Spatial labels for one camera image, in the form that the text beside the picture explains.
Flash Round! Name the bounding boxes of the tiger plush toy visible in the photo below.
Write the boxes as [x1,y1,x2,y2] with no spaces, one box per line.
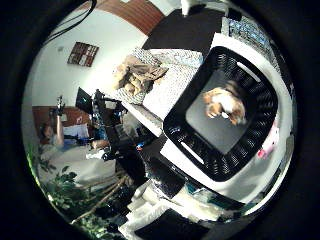
[202,81,248,127]

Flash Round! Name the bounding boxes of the blue patterned cloth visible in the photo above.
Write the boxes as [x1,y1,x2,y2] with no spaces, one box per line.
[221,16,273,51]

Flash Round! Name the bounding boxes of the brown crumpled blanket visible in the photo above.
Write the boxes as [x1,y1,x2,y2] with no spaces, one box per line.
[113,54,169,96]

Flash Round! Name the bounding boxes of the grey patterned cloth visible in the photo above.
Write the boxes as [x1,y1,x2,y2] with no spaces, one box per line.
[111,46,206,134]

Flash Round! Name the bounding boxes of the black plastic basket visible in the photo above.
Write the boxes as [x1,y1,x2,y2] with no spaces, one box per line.
[162,45,279,183]

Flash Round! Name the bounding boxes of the black computer monitor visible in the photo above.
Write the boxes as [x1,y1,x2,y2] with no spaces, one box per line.
[74,86,94,115]

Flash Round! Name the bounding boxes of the pink plush toy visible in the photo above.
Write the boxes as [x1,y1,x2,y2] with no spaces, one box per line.
[256,121,280,160]

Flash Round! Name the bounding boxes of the seated person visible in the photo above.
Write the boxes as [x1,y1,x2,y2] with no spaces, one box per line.
[39,96,84,151]

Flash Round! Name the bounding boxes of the green potted plant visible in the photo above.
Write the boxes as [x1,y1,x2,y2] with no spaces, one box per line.
[26,143,134,239]

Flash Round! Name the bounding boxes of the black flat pad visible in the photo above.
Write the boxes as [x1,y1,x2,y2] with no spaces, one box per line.
[134,208,211,240]

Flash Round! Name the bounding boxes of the black hanging cable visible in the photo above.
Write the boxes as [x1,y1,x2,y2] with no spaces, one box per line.
[43,0,98,46]

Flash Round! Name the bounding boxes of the brown wall picture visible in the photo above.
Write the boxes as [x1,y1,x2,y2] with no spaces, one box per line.
[66,41,100,68]

